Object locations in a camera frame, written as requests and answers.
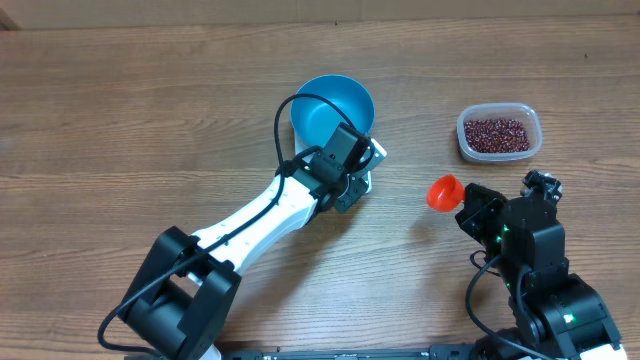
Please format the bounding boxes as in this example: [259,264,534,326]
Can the clear plastic container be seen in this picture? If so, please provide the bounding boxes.
[457,103,543,163]

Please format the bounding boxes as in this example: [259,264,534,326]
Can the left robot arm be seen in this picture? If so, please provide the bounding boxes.
[115,124,387,359]

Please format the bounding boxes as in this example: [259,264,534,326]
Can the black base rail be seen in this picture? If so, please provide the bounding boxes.
[199,344,500,360]

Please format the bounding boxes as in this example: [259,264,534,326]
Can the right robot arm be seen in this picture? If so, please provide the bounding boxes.
[456,180,626,359]

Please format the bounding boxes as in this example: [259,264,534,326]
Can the red beans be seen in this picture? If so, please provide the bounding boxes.
[463,118,530,153]

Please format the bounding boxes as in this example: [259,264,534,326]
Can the red measuring scoop blue handle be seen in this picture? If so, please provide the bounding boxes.
[426,174,465,212]

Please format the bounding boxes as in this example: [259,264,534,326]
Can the white kitchen scale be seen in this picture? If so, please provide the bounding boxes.
[294,132,373,194]

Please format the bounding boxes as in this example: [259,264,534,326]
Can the blue bowl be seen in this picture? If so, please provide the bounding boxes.
[290,74,376,146]

